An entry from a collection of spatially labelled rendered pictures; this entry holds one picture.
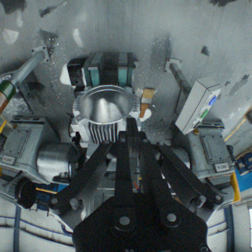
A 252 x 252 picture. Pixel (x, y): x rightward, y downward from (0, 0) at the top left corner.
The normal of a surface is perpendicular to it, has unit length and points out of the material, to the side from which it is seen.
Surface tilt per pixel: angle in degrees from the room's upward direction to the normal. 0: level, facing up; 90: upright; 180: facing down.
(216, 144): 90
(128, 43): 0
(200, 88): 61
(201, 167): 89
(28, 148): 89
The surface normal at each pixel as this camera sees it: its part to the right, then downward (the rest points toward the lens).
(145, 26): 0.00, 0.80
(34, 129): 0.04, -0.59
